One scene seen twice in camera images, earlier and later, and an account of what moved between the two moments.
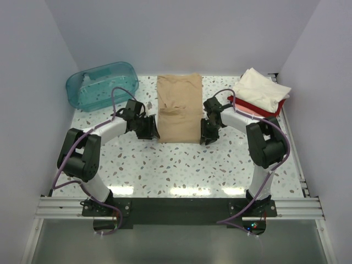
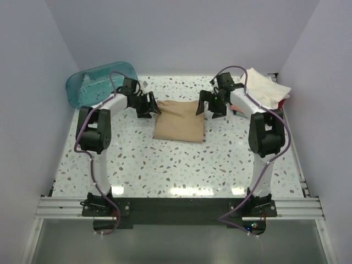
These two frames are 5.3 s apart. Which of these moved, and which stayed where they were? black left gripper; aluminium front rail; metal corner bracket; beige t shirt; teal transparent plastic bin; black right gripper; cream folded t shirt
Moved: black right gripper; beige t shirt; black left gripper
Stayed: cream folded t shirt; aluminium front rail; metal corner bracket; teal transparent plastic bin
